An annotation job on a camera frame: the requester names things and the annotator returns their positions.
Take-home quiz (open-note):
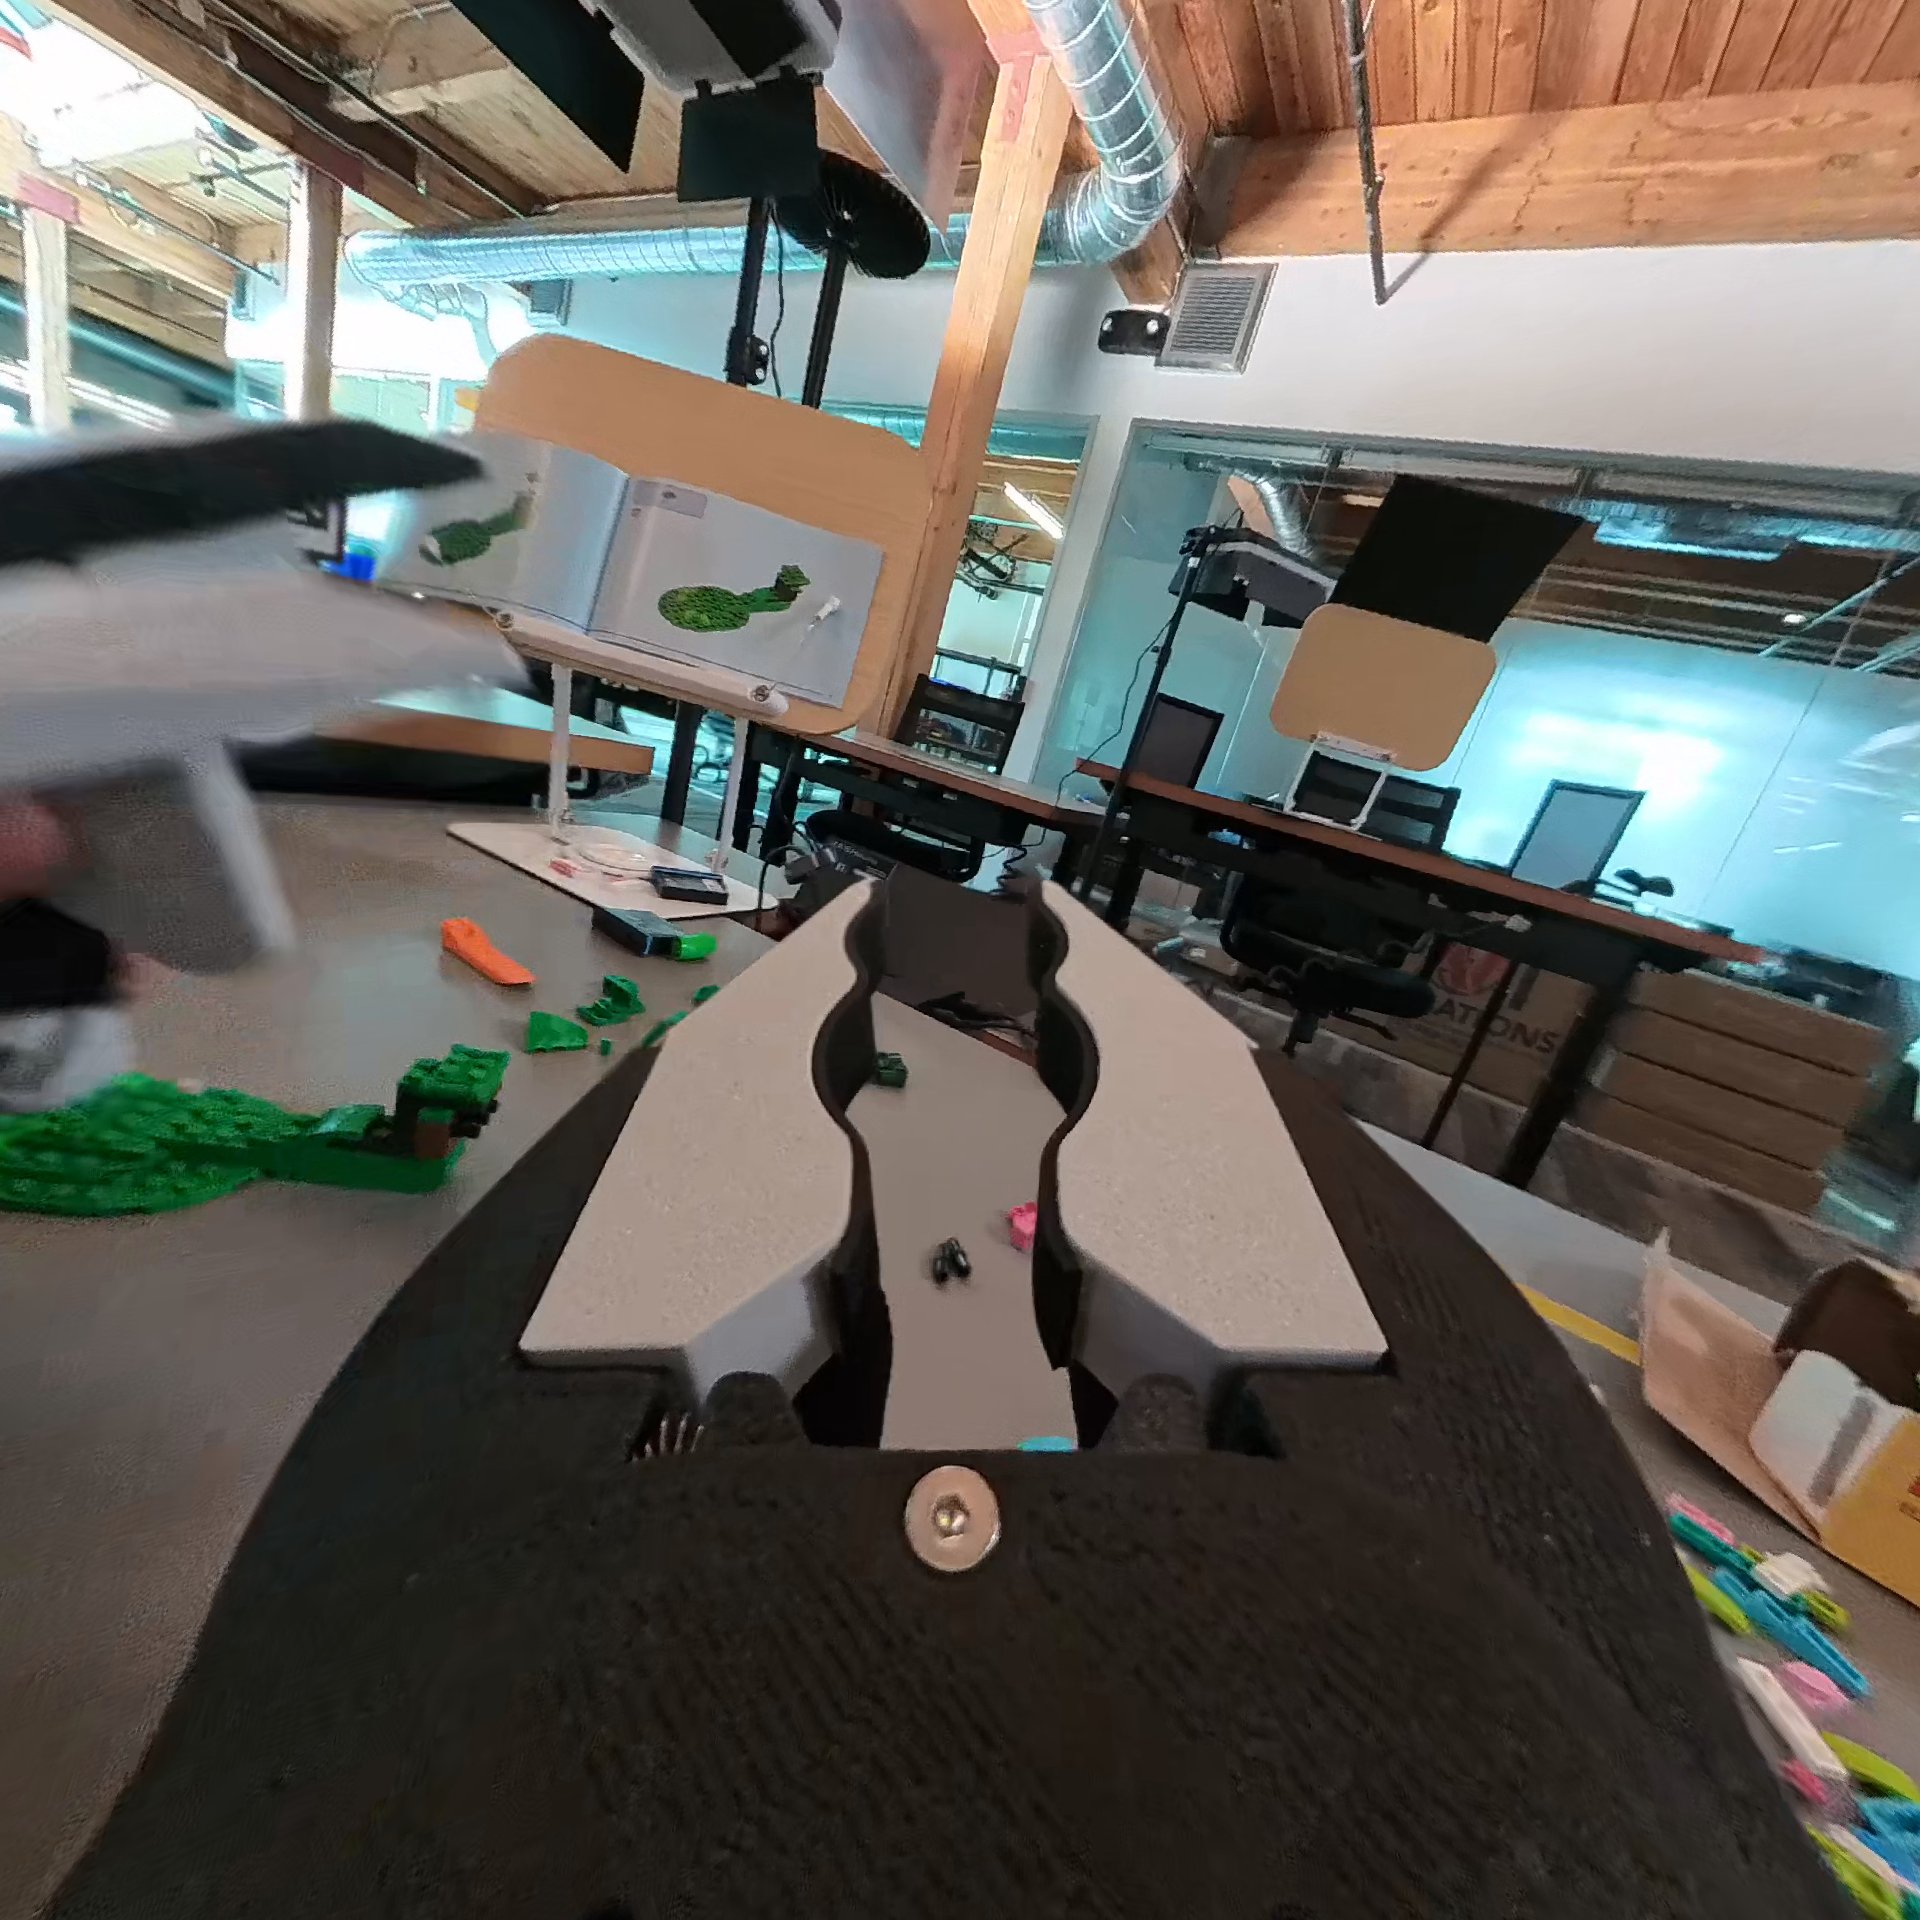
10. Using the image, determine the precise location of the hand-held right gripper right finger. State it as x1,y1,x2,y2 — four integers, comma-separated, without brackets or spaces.
1035,885,1390,1406

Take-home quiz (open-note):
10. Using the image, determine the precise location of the wooden support post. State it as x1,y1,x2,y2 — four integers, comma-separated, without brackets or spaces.
887,45,1076,737

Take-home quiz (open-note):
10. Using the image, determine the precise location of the brick instruction booklet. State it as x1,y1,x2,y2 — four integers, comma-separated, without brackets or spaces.
376,433,887,710

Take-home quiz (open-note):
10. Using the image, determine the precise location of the white wall vent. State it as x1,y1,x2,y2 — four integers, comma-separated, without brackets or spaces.
1155,265,1277,372

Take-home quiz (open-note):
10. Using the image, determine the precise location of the dark office desk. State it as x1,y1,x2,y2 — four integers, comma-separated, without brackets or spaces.
744,727,1112,903

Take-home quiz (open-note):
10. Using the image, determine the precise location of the black monitor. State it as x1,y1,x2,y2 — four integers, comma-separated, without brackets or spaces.
1507,782,1645,894
1141,693,1225,793

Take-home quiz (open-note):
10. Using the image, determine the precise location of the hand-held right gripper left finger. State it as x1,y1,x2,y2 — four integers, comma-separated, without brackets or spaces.
520,885,887,1400

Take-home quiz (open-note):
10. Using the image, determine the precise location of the yellow tape strip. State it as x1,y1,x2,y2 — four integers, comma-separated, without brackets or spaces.
1517,1283,1644,1367

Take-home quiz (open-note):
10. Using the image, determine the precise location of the person's left hand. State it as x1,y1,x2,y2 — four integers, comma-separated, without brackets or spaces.
0,801,77,910

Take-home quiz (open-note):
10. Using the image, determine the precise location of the green brick tree model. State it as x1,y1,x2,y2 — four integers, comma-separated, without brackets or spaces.
0,1044,512,1219

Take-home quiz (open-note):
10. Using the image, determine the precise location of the pile of mixed colourful bricks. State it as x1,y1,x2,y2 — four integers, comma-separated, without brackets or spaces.
1663,1493,1920,1920

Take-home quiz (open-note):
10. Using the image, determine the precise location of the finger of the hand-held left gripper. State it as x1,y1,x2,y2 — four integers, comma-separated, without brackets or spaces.
0,516,530,790
0,419,485,568

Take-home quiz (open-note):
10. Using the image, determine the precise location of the pile of loose green bricks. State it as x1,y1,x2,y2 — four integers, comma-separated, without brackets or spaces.
580,971,723,1052

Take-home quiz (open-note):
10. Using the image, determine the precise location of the open cardboard box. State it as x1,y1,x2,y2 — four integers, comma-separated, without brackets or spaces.
1641,1230,1920,1609

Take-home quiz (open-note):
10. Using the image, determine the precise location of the stack of cardboard boxes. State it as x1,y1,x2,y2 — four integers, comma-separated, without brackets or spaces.
1442,959,1892,1219

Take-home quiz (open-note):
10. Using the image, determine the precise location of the grey table with wooden edge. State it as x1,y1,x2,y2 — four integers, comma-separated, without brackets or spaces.
241,681,656,798

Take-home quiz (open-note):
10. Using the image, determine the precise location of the black office chair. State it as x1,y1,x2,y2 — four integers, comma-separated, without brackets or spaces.
1223,782,1465,1052
896,673,1029,775

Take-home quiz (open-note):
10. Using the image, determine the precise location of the long wooden-edged office desk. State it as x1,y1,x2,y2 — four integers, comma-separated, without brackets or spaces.
1078,756,1764,1187

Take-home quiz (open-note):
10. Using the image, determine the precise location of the black overhead camera rig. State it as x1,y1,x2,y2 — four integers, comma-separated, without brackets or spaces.
447,0,939,406

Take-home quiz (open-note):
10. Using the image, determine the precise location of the silver ventilation duct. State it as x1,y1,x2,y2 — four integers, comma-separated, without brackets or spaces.
345,0,1188,295

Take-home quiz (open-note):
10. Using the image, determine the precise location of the black tripod with device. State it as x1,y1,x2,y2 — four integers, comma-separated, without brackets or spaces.
1176,523,1340,931

